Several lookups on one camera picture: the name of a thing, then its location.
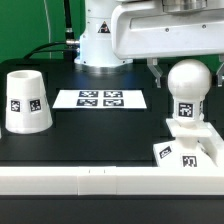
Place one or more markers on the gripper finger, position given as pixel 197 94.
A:
pixel 220 72

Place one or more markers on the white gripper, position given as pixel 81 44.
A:
pixel 167 28

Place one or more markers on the white lamp bulb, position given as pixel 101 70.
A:
pixel 189 81

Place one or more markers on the white lamp base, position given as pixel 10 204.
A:
pixel 185 150

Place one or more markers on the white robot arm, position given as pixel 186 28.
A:
pixel 96 53

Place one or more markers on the white lamp shade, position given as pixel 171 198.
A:
pixel 27 109

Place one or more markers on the white marker sheet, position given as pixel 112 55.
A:
pixel 100 99

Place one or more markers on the white front rail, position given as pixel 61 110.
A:
pixel 110 181

